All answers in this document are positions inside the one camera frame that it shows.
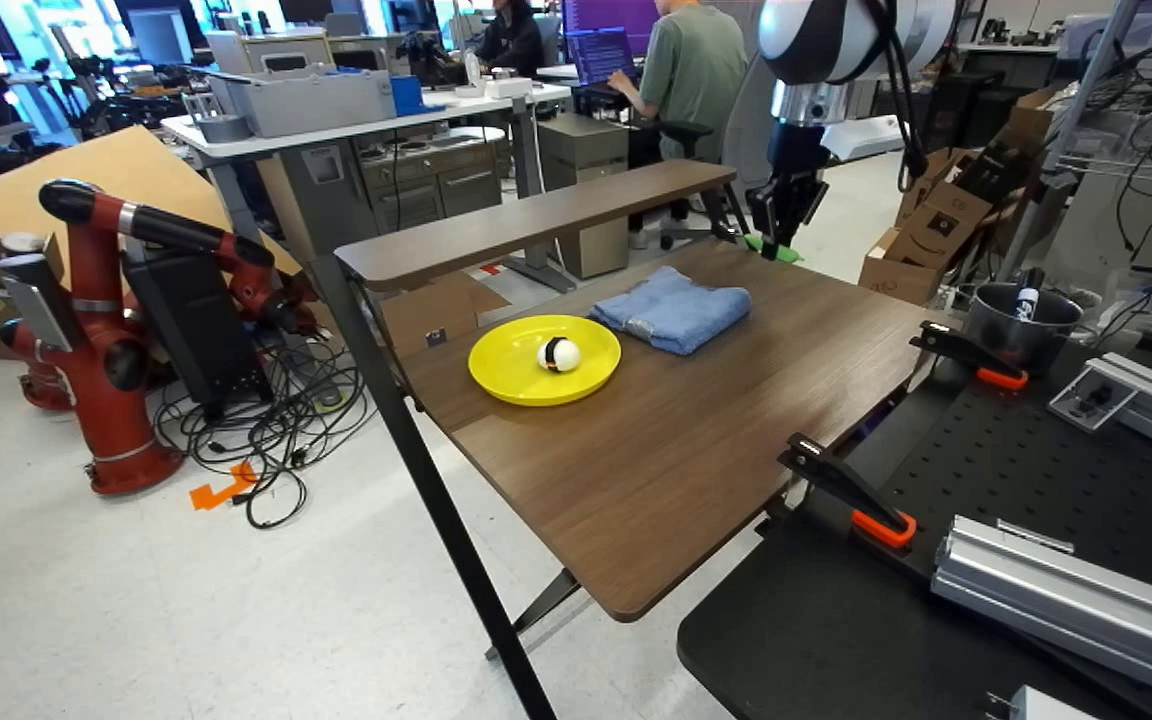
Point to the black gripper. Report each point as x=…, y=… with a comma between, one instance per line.
x=796, y=165

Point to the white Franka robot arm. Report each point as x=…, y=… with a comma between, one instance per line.
x=819, y=32

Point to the grey office chair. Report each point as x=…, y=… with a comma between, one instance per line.
x=740, y=134

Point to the blue folded towel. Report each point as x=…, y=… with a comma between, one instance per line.
x=670, y=310

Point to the open cardboard box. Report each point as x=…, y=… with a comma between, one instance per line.
x=931, y=242

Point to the person in green shirt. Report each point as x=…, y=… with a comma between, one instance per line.
x=688, y=74

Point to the black orange bar clamp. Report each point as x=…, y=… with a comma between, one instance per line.
x=957, y=346
x=836, y=480

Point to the steel pot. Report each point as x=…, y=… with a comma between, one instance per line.
x=1001, y=337

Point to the brown wooden raised shelf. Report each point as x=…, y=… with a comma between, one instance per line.
x=536, y=217

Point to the white black ball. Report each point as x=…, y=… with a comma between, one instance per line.
x=562, y=355

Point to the yellow plate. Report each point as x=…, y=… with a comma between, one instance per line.
x=511, y=366

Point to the person in dark clothes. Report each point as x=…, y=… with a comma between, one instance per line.
x=515, y=42

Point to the small black table fitting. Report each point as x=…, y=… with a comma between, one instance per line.
x=437, y=337

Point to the black perforated breadboard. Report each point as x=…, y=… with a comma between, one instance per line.
x=843, y=626

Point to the grey office desk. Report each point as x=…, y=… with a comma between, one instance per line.
x=338, y=134

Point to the long aluminium extrusion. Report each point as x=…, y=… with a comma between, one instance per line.
x=1071, y=602

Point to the black computer case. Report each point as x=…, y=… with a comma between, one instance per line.
x=199, y=332

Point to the orange floor tape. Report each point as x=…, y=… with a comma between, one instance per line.
x=210, y=498

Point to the large cardboard sheet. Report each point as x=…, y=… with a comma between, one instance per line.
x=123, y=165

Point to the red Sawyer robot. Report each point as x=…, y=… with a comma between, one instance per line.
x=110, y=412

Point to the beige pedestal cabinet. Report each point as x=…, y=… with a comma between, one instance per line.
x=581, y=147

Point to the black table frame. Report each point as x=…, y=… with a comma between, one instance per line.
x=437, y=500

